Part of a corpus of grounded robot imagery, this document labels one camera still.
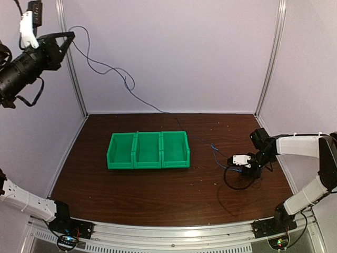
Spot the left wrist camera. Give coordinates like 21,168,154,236
19,1,43,50

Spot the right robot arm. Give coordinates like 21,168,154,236
228,128,336,238

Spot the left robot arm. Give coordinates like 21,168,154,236
1,32,75,109

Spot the aluminium frame post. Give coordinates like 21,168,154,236
55,0,88,118
254,0,287,118

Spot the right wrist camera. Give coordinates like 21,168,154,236
227,154,251,168

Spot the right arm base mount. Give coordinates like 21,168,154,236
251,218,297,251

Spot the left aluminium frame post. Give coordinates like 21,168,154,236
55,0,88,118

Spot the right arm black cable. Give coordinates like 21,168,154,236
223,166,264,190

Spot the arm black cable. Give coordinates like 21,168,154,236
223,166,264,190
15,77,45,108

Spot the dark blue cable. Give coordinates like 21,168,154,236
68,25,242,172

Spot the front aluminium rail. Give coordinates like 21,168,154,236
26,216,324,253

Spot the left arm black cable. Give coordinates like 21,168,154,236
15,77,45,108

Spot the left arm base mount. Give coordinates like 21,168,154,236
45,218,94,251

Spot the middle green bin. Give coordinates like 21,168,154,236
134,132,162,169

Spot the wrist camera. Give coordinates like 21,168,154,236
19,1,43,50
227,154,251,168

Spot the right aluminium frame post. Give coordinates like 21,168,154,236
254,0,287,118

